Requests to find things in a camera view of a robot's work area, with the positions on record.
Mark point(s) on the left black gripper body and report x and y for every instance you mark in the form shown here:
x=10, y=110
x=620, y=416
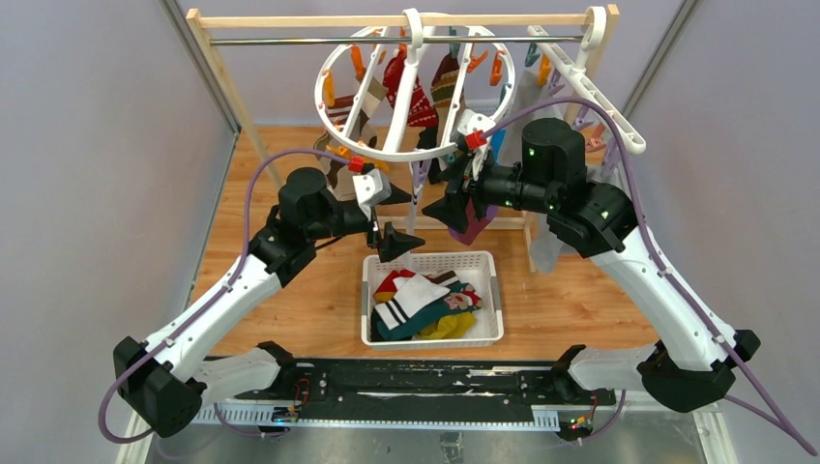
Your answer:
x=342, y=220

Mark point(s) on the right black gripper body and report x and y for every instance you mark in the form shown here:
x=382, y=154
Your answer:
x=501, y=186

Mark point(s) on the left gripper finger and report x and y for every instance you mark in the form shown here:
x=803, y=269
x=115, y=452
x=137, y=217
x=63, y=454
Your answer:
x=392, y=244
x=396, y=196

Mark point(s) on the purple striped sock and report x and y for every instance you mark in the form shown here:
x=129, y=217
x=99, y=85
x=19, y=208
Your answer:
x=475, y=226

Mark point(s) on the round white clip hanger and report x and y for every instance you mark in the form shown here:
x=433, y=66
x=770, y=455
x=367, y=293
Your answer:
x=401, y=142

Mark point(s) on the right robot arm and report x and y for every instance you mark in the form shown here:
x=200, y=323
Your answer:
x=693, y=362

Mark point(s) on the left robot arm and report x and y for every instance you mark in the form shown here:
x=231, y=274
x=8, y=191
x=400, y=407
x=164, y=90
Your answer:
x=167, y=378

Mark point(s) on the straight white clip hanger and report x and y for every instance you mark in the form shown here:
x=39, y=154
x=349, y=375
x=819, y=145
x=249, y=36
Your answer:
x=596, y=27

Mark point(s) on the purple clothespin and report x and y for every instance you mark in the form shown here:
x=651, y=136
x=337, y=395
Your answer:
x=419, y=171

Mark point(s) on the blue cloth in basket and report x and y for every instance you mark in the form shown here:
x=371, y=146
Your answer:
x=496, y=144

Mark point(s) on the red yellow sock in basket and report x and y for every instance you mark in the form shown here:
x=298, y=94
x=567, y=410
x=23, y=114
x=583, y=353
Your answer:
x=390, y=284

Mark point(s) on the white front basket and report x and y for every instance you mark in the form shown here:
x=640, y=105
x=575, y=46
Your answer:
x=474, y=267

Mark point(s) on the white basket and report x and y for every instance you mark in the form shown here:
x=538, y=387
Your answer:
x=474, y=267
x=488, y=108

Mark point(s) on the orange clothespin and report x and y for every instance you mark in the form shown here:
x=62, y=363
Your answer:
x=358, y=162

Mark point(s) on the teal sock in basket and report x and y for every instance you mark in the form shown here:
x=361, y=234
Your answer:
x=426, y=316

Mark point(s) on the red patterned sock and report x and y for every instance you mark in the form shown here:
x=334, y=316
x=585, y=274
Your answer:
x=421, y=113

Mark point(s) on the white back basket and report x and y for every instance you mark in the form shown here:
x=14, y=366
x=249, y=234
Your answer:
x=488, y=108

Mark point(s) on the cartoon print sock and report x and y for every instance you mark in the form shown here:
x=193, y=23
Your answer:
x=464, y=300

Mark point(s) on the grey towel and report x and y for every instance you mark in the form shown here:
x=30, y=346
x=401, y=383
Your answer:
x=545, y=248

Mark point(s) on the brown argyle sock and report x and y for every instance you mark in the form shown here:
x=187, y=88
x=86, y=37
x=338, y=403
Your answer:
x=441, y=90

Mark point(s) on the metal rack rod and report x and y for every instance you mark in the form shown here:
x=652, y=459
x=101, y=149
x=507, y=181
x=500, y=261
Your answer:
x=400, y=40

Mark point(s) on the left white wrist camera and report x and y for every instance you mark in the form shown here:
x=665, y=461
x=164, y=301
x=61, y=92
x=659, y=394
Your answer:
x=371, y=189

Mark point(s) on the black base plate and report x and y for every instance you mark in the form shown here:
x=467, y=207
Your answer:
x=383, y=391

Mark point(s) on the wooden drying rack frame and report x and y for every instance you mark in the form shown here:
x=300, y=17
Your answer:
x=373, y=123

